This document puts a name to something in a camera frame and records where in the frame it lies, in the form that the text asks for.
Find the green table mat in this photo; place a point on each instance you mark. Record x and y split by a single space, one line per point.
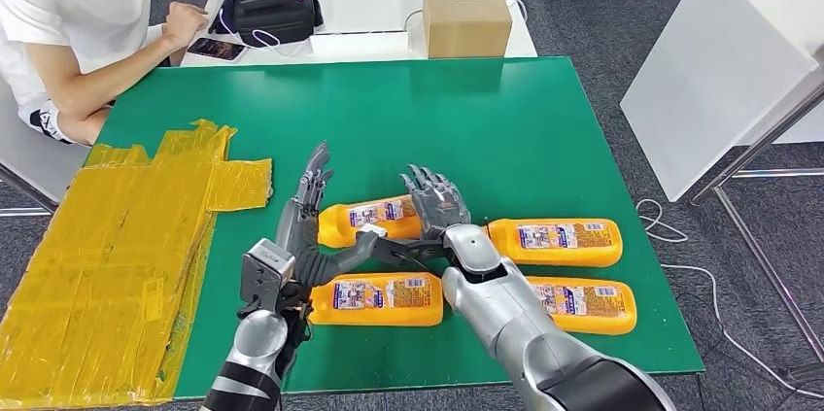
450 125

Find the black smartphone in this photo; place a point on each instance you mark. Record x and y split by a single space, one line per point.
217 49

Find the large white table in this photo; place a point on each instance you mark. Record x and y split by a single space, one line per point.
714 73

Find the yellow taped cardboard sheet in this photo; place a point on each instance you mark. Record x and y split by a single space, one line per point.
96 266

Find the black carry bag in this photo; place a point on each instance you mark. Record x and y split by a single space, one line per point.
277 18

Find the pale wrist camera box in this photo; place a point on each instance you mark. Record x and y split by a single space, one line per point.
264 273
412 250

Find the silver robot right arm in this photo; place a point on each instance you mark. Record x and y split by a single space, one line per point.
515 318

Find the person's right hand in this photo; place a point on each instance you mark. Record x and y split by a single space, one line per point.
183 22

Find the person's right forearm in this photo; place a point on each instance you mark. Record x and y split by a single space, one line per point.
116 73

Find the grey bench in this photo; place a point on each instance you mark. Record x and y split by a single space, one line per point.
32 163

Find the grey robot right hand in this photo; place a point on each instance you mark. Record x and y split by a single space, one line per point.
438 205

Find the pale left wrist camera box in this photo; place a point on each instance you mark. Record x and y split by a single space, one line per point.
264 273

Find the brown cardboard box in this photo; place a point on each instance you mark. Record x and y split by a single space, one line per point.
466 18

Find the metal stand frame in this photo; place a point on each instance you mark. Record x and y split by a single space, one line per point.
759 253

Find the orange detergent bottle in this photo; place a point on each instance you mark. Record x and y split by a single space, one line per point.
380 317
341 228
553 257
599 325

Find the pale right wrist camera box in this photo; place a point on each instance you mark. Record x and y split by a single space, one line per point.
412 250

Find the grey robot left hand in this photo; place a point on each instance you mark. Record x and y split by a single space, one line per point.
302 247

